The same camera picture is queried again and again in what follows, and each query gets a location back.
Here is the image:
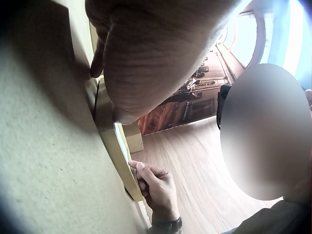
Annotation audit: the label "person's right hand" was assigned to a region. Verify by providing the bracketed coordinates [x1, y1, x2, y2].
[128, 160, 182, 221]

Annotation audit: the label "person's right fingers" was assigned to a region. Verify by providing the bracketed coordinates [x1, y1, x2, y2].
[135, 171, 153, 198]

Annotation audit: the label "person's body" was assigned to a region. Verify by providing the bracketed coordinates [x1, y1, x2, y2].
[225, 179, 312, 234]

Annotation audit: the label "person's left fingers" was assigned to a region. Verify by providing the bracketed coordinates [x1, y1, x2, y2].
[90, 37, 107, 78]

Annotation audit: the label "black wrist band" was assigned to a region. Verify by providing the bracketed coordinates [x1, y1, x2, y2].
[150, 216, 183, 234]

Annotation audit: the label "person's left hand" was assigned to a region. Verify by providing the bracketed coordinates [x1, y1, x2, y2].
[85, 0, 244, 126]

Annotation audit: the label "person's right thumb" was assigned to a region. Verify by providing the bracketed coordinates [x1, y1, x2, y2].
[128, 160, 170, 178]

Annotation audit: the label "arched window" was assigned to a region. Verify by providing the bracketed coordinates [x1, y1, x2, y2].
[217, 0, 312, 79]

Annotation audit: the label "person's left thumb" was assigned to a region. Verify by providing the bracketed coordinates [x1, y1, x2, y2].
[111, 96, 153, 126]

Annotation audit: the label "dark wooden cabinet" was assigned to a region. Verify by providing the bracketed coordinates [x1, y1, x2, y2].
[138, 43, 238, 136]

